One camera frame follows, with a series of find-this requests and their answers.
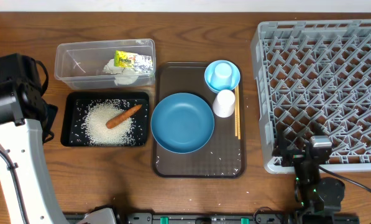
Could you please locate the white cup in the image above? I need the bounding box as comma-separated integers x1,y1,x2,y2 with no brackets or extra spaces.
213,90,236,118

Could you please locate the white napkin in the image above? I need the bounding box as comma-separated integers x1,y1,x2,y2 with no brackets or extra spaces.
103,59,139,85

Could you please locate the orange carrot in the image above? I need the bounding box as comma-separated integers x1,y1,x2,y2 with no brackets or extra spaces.
106,105,142,129

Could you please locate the black food waste tray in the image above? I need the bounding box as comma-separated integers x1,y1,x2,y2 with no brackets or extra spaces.
61,91,149,147

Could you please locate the clear plastic bin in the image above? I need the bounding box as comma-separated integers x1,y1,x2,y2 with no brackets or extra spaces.
55,39,156,90

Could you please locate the dark blue plate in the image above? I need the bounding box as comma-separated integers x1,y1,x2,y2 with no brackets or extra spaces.
150,93,215,154

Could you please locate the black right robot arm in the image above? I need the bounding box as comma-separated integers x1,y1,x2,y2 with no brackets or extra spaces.
275,129,345,223

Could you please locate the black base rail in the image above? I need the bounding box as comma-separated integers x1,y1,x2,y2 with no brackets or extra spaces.
63,205,360,224

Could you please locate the light blue cup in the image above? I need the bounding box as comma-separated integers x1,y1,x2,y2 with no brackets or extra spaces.
210,62,232,90

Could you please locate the yellow green snack wrapper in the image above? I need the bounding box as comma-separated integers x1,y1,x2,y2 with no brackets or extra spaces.
114,50,153,73

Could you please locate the light blue bowl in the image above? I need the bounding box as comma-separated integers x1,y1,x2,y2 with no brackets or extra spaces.
204,60,240,93

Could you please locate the pile of white rice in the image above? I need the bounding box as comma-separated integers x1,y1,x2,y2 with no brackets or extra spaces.
81,100,135,146

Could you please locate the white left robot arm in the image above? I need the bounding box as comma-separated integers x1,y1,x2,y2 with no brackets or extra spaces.
0,80,116,224

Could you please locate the brown serving tray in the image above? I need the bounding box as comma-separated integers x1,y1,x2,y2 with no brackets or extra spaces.
152,62,246,178

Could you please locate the grey dishwasher rack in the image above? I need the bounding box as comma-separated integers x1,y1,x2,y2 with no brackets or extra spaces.
250,19,371,174

